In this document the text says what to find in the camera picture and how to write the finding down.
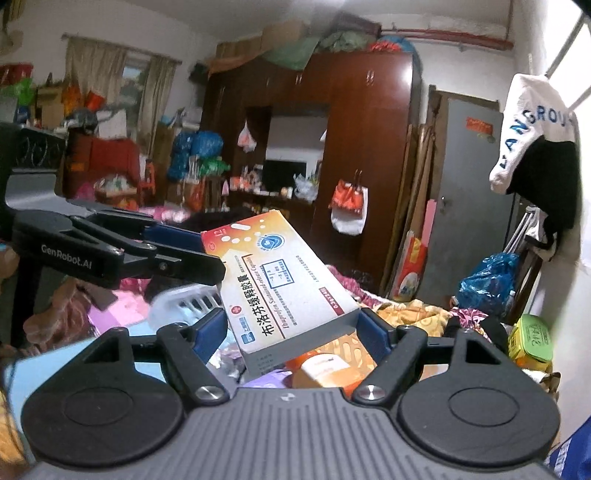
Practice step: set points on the blue and red bundle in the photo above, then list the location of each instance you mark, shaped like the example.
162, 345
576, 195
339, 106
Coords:
392, 46

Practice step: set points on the orange yellow blanket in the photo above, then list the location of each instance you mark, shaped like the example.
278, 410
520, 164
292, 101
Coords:
415, 316

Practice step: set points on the white plastic basket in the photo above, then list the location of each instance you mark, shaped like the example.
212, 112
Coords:
184, 302

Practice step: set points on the brown wooden wardrobe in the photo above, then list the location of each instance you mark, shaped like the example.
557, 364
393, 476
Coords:
369, 138

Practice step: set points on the green tin box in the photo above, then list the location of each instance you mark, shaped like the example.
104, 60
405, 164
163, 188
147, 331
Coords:
531, 341

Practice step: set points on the grey door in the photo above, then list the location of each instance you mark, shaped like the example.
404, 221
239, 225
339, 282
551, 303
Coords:
461, 207

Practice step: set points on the metal folding rack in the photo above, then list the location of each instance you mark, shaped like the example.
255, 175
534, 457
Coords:
521, 230

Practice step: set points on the orange bottle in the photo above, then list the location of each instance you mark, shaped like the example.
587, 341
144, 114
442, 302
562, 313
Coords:
323, 374

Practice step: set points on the wooden planks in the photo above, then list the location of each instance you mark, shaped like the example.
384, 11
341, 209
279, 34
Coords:
415, 184

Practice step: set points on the black garment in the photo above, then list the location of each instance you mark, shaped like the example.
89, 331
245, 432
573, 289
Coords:
549, 184

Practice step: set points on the red pipe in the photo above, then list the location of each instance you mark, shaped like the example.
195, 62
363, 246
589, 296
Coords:
452, 39

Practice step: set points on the white printed garment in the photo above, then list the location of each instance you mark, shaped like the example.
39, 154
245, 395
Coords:
521, 115

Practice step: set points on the green tarp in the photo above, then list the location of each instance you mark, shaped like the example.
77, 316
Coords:
295, 55

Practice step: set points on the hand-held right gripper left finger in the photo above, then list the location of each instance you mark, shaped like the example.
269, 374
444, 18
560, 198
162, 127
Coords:
211, 334

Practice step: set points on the pink blanket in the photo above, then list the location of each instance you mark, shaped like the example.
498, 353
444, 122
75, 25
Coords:
120, 309

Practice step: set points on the pink and white plastic bag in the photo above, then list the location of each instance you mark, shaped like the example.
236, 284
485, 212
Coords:
247, 138

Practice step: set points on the purple tissue pack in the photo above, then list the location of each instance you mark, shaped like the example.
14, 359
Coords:
268, 381

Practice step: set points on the pile of blue plastic bags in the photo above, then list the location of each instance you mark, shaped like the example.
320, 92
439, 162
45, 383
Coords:
194, 152

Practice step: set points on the black television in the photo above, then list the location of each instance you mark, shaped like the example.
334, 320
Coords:
281, 177

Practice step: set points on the cardboard box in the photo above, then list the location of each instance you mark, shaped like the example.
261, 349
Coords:
284, 34

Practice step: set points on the pink floral quilt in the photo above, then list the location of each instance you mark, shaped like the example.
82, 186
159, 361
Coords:
355, 281

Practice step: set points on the white orange medicine box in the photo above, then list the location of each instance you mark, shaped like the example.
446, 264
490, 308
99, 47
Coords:
286, 295

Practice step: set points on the orange and white plastic bag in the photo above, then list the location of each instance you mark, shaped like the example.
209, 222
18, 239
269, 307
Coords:
346, 198

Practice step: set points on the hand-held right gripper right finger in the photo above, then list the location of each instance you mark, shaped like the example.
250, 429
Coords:
373, 334

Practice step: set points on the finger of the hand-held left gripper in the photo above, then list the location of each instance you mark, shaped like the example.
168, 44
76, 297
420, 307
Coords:
184, 270
178, 237

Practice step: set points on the blue plastic bag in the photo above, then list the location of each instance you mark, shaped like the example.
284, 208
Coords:
489, 281

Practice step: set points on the beige curtain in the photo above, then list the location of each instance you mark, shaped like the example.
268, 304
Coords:
92, 78

